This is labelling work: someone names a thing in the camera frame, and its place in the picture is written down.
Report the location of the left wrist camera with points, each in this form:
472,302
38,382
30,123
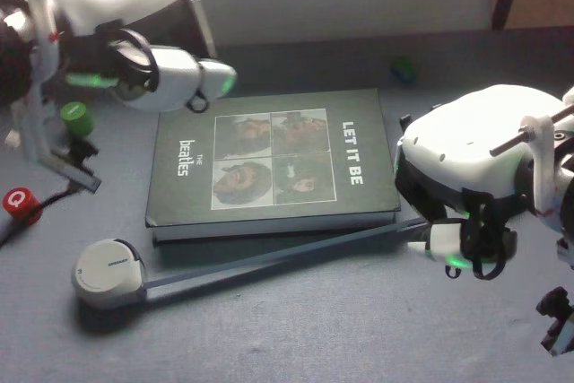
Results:
67,167

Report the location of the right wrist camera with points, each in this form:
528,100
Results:
558,320

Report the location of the red toy cylinder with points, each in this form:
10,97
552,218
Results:
20,206

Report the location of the white grey tape measure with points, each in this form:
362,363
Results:
107,273

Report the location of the green toy cylinder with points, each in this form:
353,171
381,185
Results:
78,118

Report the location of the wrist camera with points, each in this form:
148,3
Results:
67,167
558,320

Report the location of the grey table cloth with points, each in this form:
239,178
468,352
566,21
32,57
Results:
287,333

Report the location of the black Beatles hardcover book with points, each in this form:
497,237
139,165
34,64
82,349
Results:
251,217

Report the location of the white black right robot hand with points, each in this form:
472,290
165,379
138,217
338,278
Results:
471,132

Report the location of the green blue toy block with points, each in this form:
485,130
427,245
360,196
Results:
403,71

